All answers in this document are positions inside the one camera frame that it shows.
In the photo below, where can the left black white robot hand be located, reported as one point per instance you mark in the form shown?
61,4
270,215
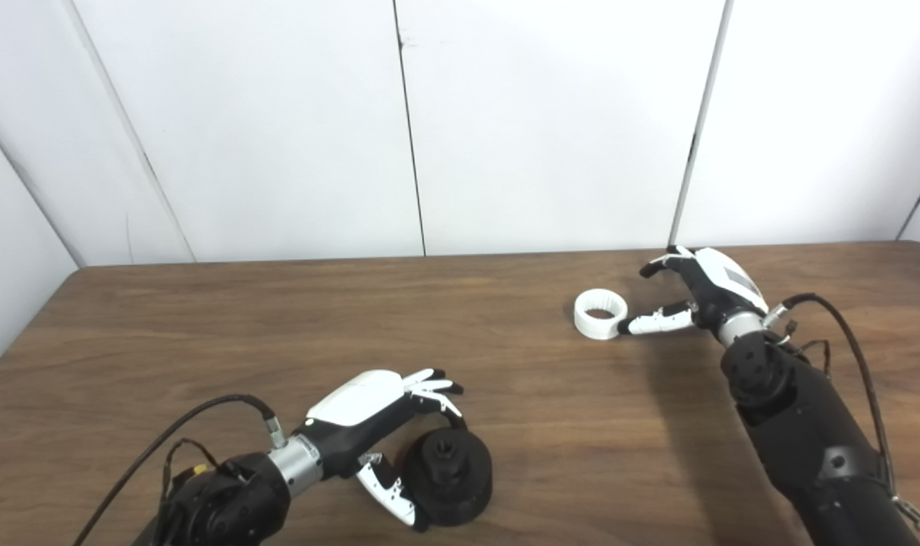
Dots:
361,398

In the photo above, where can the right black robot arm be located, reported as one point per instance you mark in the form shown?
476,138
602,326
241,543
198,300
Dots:
808,425

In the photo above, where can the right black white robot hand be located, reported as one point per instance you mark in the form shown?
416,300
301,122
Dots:
721,288

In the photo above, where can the round black plastic part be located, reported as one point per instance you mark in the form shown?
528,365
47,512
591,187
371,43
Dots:
467,485

